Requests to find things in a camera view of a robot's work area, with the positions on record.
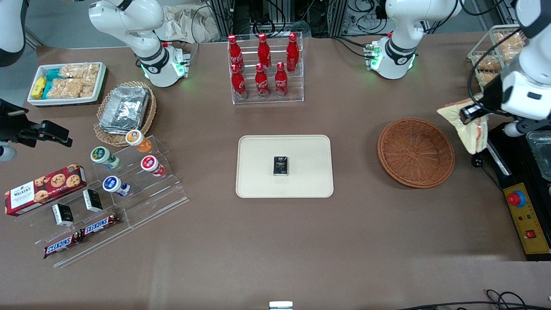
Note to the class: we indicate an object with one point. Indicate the Snickers chocolate bar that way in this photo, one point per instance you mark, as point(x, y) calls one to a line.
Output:
point(100, 224)
point(60, 245)

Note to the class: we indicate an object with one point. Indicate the green lid gum jar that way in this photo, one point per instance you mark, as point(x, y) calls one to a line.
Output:
point(100, 155)

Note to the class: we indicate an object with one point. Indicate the white rectangular snack bin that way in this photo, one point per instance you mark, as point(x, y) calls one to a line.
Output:
point(101, 82)

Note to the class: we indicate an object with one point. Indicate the teal snack packet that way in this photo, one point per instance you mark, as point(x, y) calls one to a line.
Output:
point(48, 89)
point(52, 74)

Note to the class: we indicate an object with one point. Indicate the wrapped bread pack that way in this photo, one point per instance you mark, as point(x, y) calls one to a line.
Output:
point(485, 78)
point(486, 62)
point(510, 45)

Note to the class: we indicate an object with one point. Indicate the clear acrylic stepped display stand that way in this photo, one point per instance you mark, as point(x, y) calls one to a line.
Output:
point(146, 198)

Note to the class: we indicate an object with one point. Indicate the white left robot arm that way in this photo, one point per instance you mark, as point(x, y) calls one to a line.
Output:
point(398, 56)

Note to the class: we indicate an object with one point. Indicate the yellow control panel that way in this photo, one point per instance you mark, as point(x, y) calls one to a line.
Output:
point(529, 215)

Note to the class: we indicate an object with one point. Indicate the red Walker's cookie box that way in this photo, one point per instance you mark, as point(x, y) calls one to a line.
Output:
point(43, 189)

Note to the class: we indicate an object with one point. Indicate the clear plastic container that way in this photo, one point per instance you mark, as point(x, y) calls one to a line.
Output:
point(540, 155)

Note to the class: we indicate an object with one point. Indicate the small black box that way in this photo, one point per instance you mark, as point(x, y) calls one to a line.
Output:
point(281, 166)

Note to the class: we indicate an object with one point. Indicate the red rocker switch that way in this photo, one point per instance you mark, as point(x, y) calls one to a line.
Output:
point(530, 234)

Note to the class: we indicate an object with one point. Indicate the red lid gum jar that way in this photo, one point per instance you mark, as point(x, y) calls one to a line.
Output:
point(150, 163)

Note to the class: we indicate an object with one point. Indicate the brown round wicker basket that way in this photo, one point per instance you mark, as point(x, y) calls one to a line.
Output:
point(415, 153)

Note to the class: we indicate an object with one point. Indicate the light tan wicker basket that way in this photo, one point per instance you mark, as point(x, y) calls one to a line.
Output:
point(150, 112)

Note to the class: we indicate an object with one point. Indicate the clear bag rice crackers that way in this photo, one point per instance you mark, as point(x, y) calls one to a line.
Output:
point(66, 88)
point(88, 87)
point(79, 71)

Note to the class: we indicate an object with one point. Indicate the red emergency stop button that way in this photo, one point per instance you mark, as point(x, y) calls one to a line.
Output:
point(516, 199)

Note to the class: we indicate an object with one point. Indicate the aluminium foil tray stack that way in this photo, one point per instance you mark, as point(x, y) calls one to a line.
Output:
point(125, 107)

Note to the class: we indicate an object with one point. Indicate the orange lid gum jar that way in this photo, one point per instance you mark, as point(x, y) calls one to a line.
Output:
point(135, 137)

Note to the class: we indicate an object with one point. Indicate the small black white carton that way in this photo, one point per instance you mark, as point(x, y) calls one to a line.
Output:
point(63, 214)
point(92, 200)

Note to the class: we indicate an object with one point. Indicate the red Coca-Cola bottle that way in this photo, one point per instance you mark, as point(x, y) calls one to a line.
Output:
point(292, 51)
point(264, 51)
point(239, 84)
point(281, 82)
point(235, 54)
point(262, 84)

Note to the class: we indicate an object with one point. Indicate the blue lid gum jar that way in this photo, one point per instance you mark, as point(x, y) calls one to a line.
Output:
point(112, 184)

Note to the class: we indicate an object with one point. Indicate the yellow snack packet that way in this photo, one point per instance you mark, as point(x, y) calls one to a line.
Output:
point(38, 87)

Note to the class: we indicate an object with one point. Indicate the cream rectangular plastic tray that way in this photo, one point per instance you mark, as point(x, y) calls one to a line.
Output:
point(258, 172)

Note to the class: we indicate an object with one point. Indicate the crumpled white cloth bag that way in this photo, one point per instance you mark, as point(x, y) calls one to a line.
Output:
point(185, 23)

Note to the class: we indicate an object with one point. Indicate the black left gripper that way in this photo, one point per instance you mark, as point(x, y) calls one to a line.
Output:
point(491, 97)

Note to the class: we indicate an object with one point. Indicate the triangle sandwich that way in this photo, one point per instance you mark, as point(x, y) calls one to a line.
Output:
point(475, 135)

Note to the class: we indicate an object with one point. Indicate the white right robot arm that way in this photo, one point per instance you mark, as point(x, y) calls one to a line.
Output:
point(129, 21)

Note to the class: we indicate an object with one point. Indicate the clear acrylic bottle rack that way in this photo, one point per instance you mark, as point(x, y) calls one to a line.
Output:
point(267, 101)

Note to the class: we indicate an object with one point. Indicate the black machine base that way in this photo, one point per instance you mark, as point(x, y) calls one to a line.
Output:
point(512, 168)

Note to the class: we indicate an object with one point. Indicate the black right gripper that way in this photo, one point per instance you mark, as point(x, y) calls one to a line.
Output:
point(12, 125)

